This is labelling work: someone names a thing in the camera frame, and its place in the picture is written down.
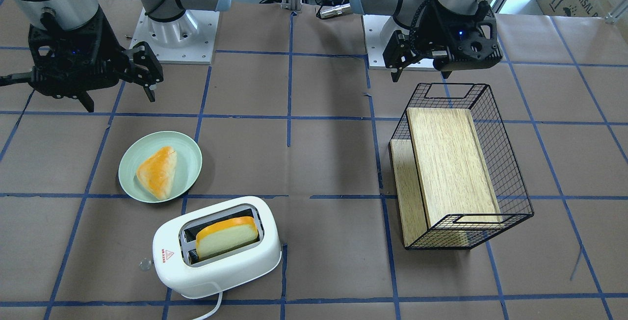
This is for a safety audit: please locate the bread slice in toaster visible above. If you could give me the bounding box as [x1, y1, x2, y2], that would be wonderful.
[195, 216, 260, 261]

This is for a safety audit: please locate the triangular bread on plate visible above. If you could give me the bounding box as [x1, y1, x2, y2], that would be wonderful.
[135, 146, 178, 201]

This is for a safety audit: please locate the black wire basket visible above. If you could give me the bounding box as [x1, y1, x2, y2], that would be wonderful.
[390, 83, 534, 250]

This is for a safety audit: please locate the light green plate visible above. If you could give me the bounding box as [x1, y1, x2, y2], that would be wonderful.
[117, 131, 203, 203]

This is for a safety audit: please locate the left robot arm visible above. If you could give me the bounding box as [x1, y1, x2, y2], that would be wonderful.
[350, 0, 503, 82]

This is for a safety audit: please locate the wooden board insert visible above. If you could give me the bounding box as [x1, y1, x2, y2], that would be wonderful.
[390, 107, 504, 250]

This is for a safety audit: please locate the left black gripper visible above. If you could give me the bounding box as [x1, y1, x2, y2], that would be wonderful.
[383, 0, 503, 83]

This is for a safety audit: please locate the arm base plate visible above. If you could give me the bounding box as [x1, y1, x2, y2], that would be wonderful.
[130, 10, 221, 65]
[362, 15, 437, 71]

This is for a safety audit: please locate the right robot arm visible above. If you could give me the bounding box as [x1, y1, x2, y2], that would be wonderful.
[1, 0, 232, 112]

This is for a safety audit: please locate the white toaster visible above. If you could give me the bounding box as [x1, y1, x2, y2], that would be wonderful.
[152, 196, 281, 299]

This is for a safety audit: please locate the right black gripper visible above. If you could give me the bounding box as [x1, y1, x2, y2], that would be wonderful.
[27, 7, 164, 113]

